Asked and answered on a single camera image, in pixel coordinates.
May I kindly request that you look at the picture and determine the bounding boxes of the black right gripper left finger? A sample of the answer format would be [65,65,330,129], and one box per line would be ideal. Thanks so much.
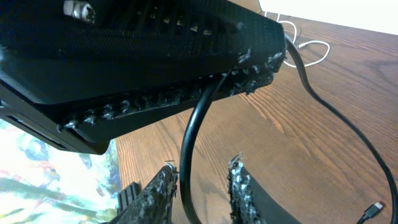
[108,162,178,224]

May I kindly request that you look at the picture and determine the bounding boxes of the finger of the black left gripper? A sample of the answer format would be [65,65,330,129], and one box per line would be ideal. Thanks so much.
[1,67,275,155]
[1,0,286,105]

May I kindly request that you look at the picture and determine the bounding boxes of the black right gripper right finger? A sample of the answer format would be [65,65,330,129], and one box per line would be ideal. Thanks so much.
[227,153,300,224]

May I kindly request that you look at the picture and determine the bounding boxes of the black usb cable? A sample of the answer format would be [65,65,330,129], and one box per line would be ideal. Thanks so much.
[179,34,398,224]

